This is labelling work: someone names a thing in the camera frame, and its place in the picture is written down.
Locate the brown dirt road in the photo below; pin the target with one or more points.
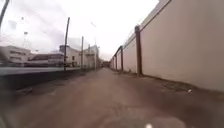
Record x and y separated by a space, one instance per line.
106 96

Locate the pale building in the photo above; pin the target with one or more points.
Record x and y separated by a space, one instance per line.
75 55

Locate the low dark wall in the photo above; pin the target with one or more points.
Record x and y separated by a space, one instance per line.
33 79

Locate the low building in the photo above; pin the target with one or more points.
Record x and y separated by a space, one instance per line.
46 59

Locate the robot's own part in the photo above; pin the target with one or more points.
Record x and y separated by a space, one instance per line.
148 126

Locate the beige wall with brown pillars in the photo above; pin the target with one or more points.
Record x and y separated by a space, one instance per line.
180 43

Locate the white building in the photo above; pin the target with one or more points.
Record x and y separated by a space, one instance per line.
15 55

